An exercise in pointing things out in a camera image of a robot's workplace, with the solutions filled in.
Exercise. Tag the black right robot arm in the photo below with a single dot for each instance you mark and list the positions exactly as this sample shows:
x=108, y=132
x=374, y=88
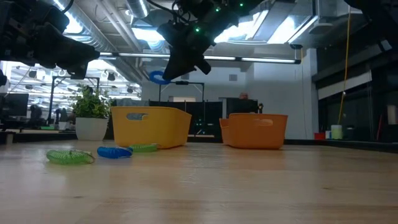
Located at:
x=239, y=11

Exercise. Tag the black table clamp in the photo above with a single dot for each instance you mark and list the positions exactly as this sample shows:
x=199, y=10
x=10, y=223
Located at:
x=260, y=109

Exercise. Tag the red box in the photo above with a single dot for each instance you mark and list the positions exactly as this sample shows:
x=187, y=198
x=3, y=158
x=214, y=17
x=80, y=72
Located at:
x=319, y=136

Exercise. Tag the black cabinet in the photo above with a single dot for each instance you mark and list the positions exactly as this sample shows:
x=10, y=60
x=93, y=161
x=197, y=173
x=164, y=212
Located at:
x=245, y=107

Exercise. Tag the grey wall vent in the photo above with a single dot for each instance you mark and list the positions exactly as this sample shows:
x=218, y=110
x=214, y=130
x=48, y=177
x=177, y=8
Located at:
x=233, y=77

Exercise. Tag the green coil wristband keyring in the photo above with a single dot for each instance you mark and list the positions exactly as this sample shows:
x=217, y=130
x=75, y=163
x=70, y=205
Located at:
x=143, y=148
x=66, y=157

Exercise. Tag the grey fabric panel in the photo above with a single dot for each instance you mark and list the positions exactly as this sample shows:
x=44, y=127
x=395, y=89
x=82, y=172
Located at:
x=130, y=102

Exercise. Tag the black computer monitor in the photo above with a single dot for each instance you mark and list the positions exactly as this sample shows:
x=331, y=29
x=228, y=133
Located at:
x=15, y=105

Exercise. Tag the orange plastic bin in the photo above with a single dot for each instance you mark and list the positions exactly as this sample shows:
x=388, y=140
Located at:
x=255, y=133

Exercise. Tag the white cylinder container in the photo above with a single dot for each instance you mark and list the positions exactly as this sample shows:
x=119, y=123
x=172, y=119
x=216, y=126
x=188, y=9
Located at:
x=392, y=115

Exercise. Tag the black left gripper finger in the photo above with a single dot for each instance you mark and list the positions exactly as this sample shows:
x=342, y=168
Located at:
x=68, y=42
x=71, y=56

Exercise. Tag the green plant in white pot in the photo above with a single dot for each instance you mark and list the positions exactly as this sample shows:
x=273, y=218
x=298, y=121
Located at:
x=91, y=129

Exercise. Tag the black desk partition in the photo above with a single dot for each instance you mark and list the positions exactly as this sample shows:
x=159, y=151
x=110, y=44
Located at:
x=208, y=118

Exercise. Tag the pale green cup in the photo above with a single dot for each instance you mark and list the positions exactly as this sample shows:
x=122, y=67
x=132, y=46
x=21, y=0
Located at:
x=336, y=132

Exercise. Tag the black track spotlight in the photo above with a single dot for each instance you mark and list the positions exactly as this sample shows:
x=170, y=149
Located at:
x=32, y=74
x=111, y=76

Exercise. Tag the small white container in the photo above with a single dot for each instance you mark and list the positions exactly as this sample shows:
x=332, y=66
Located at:
x=327, y=135

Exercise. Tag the blue coil wristband keyring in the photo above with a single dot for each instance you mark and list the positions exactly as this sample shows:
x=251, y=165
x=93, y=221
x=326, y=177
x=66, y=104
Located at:
x=151, y=77
x=113, y=152

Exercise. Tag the yellow plastic bin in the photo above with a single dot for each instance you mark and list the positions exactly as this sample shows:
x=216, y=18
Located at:
x=155, y=130

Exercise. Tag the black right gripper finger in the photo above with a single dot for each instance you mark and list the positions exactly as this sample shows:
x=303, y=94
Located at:
x=189, y=62
x=175, y=63

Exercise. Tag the long linear ceiling light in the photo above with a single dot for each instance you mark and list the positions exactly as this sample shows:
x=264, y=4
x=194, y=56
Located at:
x=267, y=59

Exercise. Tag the black gantry frame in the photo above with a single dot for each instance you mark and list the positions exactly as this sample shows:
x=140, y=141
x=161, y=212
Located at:
x=93, y=77
x=189, y=83

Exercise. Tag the person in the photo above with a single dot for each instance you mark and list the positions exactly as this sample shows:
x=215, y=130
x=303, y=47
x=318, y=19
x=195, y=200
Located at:
x=243, y=96

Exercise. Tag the silver spiral ceiling duct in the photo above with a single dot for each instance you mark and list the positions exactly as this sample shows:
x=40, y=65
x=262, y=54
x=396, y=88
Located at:
x=138, y=7

